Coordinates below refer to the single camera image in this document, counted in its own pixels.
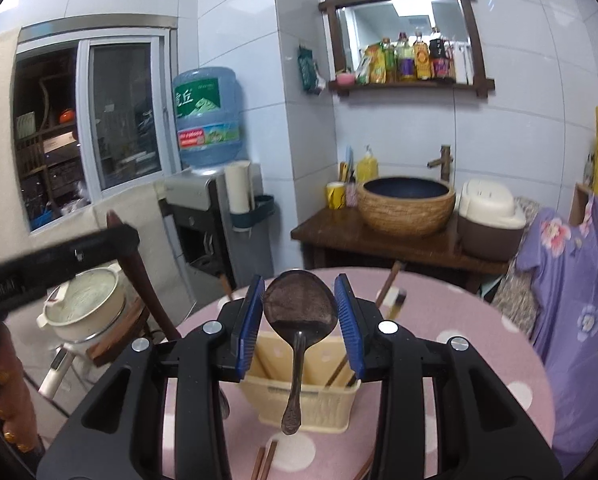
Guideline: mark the purple floral cloth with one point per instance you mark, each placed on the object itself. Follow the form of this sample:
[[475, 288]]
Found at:
[[579, 320]]

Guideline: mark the round table pink cloth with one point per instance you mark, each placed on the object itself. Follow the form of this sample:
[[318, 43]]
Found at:
[[454, 310]]

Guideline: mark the green hanging packet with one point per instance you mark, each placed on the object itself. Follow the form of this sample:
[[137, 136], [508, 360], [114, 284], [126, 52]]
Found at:
[[309, 70]]

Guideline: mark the brown and cream rice cooker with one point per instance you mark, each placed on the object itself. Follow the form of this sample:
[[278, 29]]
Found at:
[[489, 230]]

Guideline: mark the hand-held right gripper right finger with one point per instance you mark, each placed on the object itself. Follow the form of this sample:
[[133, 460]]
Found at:
[[351, 330]]

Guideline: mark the amber sauce bottle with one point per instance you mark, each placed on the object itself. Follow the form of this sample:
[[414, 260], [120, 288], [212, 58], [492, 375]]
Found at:
[[422, 60]]

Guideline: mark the grey patterned cloth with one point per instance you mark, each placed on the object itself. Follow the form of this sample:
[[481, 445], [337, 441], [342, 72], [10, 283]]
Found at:
[[516, 285]]

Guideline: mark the grey water dispenser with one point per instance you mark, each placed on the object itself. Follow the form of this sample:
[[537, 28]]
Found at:
[[199, 200]]

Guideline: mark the white small bottle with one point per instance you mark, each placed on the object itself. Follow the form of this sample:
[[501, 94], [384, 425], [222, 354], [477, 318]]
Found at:
[[462, 65]]

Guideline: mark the woven wash basin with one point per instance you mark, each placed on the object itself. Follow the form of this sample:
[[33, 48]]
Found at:
[[404, 212]]

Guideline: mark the blue water bottle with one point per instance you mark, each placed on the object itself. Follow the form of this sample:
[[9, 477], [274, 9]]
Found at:
[[206, 115]]

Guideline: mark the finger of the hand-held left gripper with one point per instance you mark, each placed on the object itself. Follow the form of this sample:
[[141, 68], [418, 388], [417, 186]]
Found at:
[[89, 255]]

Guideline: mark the dark wooden counter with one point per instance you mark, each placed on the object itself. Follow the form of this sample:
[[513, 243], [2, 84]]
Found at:
[[329, 232]]

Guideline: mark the sliding glass window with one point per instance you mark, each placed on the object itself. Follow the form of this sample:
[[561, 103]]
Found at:
[[124, 110]]

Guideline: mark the dark soy sauce bottle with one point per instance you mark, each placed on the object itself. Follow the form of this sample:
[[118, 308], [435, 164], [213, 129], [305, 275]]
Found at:
[[441, 57]]

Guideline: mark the cream electric pot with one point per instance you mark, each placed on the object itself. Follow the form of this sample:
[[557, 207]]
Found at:
[[94, 320]]

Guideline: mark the bamboo style faucet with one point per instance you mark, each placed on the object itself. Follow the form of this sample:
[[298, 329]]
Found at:
[[444, 162]]

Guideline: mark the red-brown wooden chopstick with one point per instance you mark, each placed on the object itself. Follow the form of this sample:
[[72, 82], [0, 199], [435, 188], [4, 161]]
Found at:
[[257, 465], [270, 460], [363, 471]]

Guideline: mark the small wooden box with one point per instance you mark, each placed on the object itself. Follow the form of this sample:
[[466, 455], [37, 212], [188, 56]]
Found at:
[[580, 205]]

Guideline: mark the dark bottle with coloured label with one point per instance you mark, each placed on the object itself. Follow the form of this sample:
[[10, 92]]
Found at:
[[405, 62]]

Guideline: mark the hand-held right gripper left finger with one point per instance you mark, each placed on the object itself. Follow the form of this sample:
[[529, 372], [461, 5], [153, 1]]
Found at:
[[246, 330]]

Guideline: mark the wooden framed mirror shelf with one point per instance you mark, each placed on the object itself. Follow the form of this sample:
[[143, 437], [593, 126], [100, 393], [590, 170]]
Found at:
[[334, 35]]

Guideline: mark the yellow green seasoning packet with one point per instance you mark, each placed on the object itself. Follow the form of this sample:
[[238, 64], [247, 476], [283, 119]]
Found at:
[[371, 65]]

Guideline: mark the blue wall holder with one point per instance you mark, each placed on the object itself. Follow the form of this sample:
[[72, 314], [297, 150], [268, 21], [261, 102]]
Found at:
[[254, 212]]

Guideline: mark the pink small bowl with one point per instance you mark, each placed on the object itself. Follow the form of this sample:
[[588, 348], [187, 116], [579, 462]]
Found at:
[[345, 79]]

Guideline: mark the yellow green oil bottle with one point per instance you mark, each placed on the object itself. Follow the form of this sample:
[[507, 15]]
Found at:
[[389, 62]]

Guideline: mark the dark wooden chair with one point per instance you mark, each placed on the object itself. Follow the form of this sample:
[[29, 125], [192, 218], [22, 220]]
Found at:
[[141, 275]]

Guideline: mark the white pot with lid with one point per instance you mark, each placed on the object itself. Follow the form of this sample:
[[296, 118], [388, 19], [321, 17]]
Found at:
[[86, 292]]

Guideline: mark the yellow cup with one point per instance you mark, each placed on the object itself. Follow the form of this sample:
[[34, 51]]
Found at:
[[336, 195]]

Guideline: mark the yellow soap dispenser bottle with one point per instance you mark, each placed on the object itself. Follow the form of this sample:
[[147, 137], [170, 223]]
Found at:
[[367, 170]]

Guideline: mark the cream plastic utensil basket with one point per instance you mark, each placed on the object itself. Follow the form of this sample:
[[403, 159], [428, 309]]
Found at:
[[324, 405]]

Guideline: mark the toothbrushes in cup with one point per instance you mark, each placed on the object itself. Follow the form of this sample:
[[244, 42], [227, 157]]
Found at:
[[346, 167]]

